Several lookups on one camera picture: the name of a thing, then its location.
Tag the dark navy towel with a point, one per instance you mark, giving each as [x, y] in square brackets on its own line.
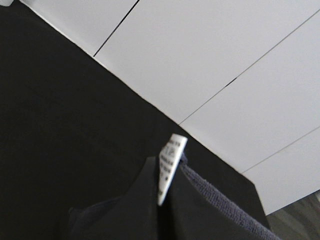
[169, 159]

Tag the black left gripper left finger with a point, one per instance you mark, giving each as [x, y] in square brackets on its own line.
[132, 216]

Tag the black table cloth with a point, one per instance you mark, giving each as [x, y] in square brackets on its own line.
[73, 135]

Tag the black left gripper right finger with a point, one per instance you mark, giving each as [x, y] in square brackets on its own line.
[187, 215]

